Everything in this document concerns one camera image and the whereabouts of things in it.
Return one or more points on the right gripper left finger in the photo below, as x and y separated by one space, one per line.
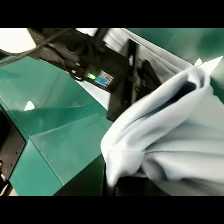
110 185

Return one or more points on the pale blue shirt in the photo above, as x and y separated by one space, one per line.
180 133

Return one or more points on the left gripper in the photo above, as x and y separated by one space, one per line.
121 96

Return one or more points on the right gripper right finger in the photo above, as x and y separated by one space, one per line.
133 188

